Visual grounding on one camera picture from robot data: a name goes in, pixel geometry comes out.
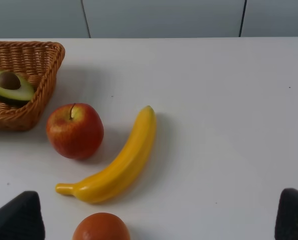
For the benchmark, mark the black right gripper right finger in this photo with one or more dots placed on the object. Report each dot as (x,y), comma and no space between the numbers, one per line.
(286,224)

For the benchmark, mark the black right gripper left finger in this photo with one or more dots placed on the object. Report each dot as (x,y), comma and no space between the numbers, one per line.
(21,218)

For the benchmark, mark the halved avocado with pit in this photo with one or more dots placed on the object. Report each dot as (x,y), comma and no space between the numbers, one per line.
(14,89)

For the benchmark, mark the brown wicker basket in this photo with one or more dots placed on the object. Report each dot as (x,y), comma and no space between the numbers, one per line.
(28,71)

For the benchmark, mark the orange red peach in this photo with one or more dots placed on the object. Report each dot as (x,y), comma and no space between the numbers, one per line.
(101,226)

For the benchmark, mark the yellow banana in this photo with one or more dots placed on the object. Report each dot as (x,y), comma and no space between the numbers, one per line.
(123,170)

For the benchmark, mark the red apple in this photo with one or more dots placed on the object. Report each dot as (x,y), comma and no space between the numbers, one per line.
(75,131)

